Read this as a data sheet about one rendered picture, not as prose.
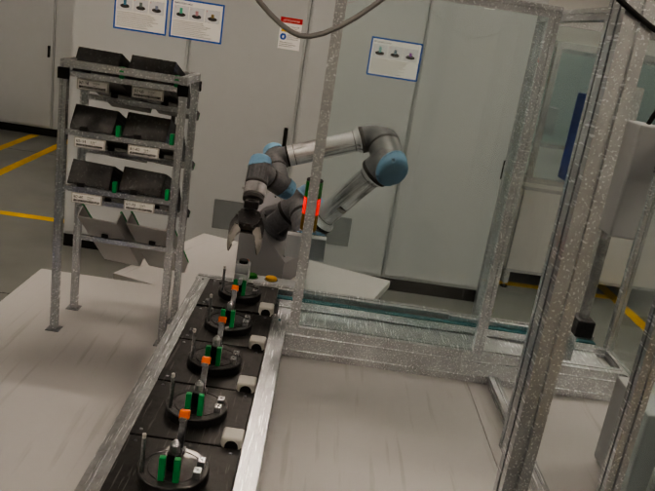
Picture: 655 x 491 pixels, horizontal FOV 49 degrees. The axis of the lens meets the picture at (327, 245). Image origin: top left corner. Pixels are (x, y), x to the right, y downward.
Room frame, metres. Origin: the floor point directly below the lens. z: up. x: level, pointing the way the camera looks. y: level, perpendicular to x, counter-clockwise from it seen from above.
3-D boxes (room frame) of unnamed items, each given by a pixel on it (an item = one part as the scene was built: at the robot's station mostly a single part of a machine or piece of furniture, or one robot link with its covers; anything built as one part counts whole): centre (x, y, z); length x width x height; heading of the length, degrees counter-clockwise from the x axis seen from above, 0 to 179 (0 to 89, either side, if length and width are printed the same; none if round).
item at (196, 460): (1.21, 0.23, 1.01); 0.24 x 0.24 x 0.13; 2
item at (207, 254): (2.71, 0.24, 0.84); 0.90 x 0.70 x 0.03; 73
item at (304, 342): (2.18, -0.04, 0.91); 0.84 x 0.28 x 0.10; 92
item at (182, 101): (2.06, 0.62, 1.26); 0.36 x 0.21 x 0.80; 92
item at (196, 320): (1.94, 0.25, 1.01); 0.24 x 0.24 x 0.13; 2
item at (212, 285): (2.20, 0.26, 0.96); 0.24 x 0.24 x 0.02; 2
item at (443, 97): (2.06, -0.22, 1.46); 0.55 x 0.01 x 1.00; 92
